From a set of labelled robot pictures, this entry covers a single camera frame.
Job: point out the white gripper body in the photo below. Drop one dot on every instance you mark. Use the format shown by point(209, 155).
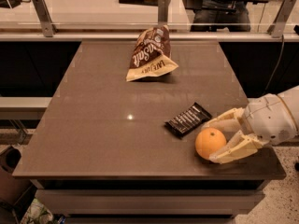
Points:
point(268, 119)

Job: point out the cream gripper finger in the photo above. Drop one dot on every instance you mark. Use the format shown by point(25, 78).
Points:
point(229, 121)
point(239, 146)

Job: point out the orange fruit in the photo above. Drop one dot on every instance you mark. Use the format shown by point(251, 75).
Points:
point(208, 141)

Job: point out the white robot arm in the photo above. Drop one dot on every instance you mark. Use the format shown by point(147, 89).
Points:
point(267, 120)

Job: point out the brown chip bag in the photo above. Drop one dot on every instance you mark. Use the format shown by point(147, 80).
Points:
point(152, 55)

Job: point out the black snack bar wrapper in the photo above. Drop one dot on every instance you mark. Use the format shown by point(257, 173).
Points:
point(187, 121)

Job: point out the table drawer front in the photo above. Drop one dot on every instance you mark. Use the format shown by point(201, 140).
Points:
point(149, 202)

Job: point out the green white package below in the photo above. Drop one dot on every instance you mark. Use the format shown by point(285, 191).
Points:
point(38, 213)

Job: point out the right metal rail bracket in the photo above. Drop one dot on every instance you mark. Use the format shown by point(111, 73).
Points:
point(276, 29)

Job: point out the metal rail bracket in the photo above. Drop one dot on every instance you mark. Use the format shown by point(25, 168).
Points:
point(276, 29)
point(47, 26)
point(163, 6)

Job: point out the middle metal rail bracket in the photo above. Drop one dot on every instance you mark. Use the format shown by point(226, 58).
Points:
point(163, 6)

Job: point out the left metal rail bracket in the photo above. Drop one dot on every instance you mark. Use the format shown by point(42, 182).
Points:
point(47, 26)

